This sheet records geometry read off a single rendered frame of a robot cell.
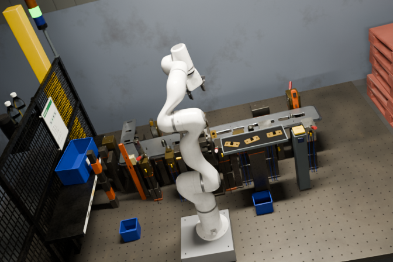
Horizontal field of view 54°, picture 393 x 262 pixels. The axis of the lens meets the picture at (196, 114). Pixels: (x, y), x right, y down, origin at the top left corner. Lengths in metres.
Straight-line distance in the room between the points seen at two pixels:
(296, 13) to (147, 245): 2.69
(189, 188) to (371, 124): 1.54
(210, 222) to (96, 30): 2.51
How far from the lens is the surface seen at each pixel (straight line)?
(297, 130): 2.25
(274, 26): 4.09
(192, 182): 1.99
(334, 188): 2.55
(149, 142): 2.69
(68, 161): 2.70
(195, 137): 1.81
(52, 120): 2.70
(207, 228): 2.23
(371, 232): 2.35
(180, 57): 2.09
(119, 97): 4.40
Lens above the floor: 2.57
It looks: 34 degrees down
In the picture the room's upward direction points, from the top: 16 degrees counter-clockwise
